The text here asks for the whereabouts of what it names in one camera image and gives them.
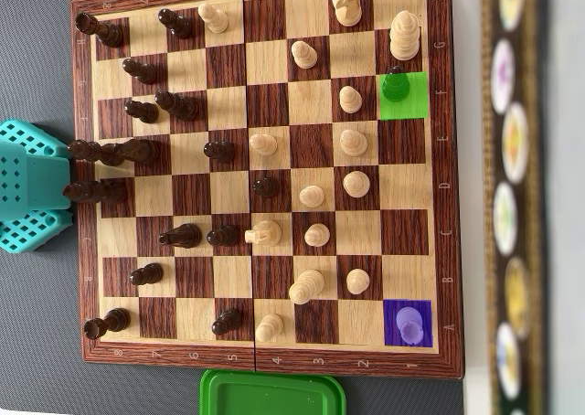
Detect dark brown chess pawn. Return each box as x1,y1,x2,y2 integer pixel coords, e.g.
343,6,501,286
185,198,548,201
129,262,165,286
252,176,281,199
124,99,160,124
203,140,235,164
210,308,242,336
157,7,193,40
206,225,240,248
122,58,157,86

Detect light wood chess king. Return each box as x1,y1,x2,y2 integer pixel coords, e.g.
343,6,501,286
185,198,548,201
388,10,421,62

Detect dark brown chess queen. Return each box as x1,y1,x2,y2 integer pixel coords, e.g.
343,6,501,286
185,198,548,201
62,180,128,205

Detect light wood chess queen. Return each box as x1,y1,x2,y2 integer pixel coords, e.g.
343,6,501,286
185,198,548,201
288,269,326,305

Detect wooden folding chess board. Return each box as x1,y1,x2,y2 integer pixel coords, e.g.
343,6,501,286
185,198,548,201
69,0,466,381

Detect light wood chess rook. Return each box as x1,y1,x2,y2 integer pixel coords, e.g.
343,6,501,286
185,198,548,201
395,307,424,346

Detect green plastic tray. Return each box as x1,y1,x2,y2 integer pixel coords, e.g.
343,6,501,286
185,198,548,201
199,367,346,415

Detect dark gold-edged medallion strip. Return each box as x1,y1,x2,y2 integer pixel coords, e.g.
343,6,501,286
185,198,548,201
479,0,549,415

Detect dark brown chess rook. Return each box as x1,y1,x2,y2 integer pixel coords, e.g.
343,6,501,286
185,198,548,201
83,308,132,341
74,11,125,49

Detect dark brown chess king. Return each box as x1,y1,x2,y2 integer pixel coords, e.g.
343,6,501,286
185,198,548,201
68,139,121,166

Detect dark brown chess bishop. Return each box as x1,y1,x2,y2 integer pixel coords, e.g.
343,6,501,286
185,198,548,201
381,66,410,103
154,90,201,122

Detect light wood chess knight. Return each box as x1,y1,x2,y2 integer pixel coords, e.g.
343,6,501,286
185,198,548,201
244,219,282,247
331,0,362,27

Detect light wood chess pawn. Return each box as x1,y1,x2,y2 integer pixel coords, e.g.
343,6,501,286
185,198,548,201
346,268,371,296
291,40,318,70
255,313,285,343
197,2,229,35
338,85,364,114
249,133,278,157
303,223,331,249
299,185,326,208

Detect dark grey table mat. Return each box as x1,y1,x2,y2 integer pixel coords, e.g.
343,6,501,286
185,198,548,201
0,0,467,415

